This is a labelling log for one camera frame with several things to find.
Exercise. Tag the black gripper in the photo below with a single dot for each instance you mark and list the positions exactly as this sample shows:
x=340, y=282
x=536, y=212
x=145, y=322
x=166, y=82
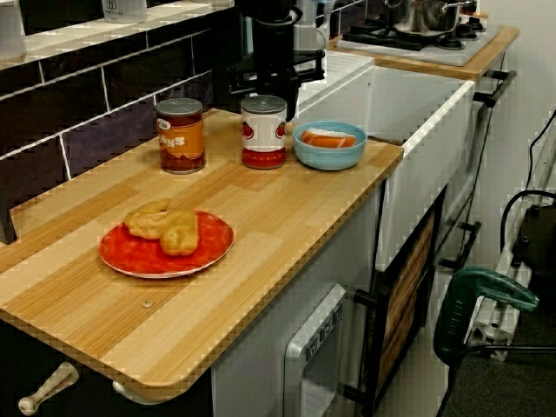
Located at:
x=276, y=48

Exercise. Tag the tomato soup can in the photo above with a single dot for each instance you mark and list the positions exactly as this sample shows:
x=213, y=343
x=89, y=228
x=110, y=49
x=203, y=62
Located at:
x=262, y=139

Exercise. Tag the toy salmon sushi piece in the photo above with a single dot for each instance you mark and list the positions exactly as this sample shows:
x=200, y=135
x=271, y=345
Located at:
x=330, y=140

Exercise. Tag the tan toy pastry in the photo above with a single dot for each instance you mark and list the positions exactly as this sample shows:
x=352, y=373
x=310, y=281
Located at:
x=174, y=234

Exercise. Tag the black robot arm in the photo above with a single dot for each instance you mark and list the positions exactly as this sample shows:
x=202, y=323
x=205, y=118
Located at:
x=276, y=11

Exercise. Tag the teal toy cabinet box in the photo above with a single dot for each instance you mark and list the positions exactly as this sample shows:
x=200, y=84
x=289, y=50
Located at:
x=247, y=37

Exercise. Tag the grey toy faucet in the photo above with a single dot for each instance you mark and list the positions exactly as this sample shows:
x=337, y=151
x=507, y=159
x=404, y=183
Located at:
x=310, y=35

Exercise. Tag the black shelf support panel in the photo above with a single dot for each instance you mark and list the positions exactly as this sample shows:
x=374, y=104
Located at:
x=226, y=39

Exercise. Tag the light blue bowl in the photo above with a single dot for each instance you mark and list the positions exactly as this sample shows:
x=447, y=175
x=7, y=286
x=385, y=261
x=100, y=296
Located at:
x=330, y=158

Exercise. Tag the orange beans can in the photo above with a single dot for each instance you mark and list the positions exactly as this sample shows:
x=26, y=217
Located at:
x=180, y=139

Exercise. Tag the black burner grate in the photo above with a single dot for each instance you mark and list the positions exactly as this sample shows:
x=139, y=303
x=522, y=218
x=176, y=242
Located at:
x=373, y=35

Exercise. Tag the stainless steel pot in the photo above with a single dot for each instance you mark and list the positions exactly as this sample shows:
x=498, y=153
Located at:
x=417, y=19

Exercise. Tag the white toy sink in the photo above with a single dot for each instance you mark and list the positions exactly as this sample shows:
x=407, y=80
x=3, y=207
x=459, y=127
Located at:
x=425, y=152

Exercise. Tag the grey stove hob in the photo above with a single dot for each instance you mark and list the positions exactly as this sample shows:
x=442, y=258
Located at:
x=452, y=56

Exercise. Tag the labelled white canister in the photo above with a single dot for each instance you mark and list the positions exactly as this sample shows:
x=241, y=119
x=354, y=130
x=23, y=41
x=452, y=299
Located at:
x=123, y=11

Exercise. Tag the red plate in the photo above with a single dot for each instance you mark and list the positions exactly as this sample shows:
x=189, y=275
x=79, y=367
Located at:
x=130, y=256

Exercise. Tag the white toy kitchen cabinet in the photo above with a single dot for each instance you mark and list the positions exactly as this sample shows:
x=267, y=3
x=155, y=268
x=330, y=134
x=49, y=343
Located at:
x=260, y=339

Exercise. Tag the brass countertop screw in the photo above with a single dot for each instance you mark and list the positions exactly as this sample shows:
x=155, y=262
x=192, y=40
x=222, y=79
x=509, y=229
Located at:
x=147, y=304

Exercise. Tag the white toy dishwasher door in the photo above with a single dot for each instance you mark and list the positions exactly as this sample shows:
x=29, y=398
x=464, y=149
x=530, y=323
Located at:
x=295, y=360

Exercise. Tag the plain white canister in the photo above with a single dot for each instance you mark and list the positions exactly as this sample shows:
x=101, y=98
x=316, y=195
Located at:
x=11, y=30

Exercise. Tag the green power tool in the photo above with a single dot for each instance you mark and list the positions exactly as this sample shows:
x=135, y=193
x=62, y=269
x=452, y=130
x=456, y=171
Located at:
x=452, y=317

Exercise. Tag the black equipment box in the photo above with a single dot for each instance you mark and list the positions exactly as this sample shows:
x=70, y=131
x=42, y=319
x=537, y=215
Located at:
x=538, y=243

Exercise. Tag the wood panel black frame door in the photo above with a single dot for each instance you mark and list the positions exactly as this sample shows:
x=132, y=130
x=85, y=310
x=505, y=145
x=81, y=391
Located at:
x=404, y=295

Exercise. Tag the aluminium extrusion rail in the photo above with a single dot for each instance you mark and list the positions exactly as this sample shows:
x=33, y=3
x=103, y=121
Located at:
x=482, y=334

